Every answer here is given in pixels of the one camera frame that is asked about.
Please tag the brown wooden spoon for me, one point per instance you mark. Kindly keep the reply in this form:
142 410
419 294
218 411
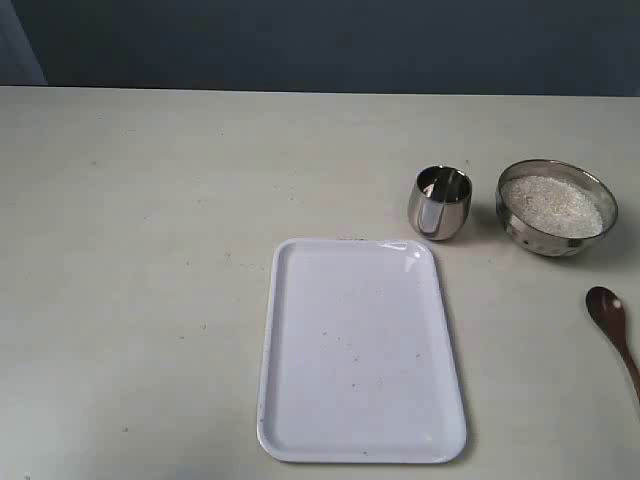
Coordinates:
607 312

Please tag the wide steel bowl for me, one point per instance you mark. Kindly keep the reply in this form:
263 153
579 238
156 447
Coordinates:
538 242

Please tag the white rectangular plastic tray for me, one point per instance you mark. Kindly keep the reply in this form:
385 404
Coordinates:
357 364

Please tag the small steel cup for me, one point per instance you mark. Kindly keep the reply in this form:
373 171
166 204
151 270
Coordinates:
439 202

